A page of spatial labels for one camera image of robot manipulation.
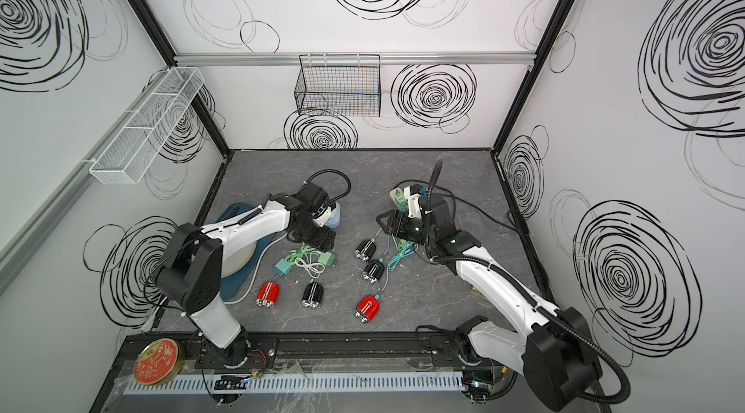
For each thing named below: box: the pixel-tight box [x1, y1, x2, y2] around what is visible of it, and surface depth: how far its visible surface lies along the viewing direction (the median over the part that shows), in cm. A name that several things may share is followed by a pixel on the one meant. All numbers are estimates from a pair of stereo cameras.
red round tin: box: [133, 337, 186, 386], surface depth 71 cm
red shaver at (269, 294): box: [256, 281, 281, 309], surface depth 83 cm
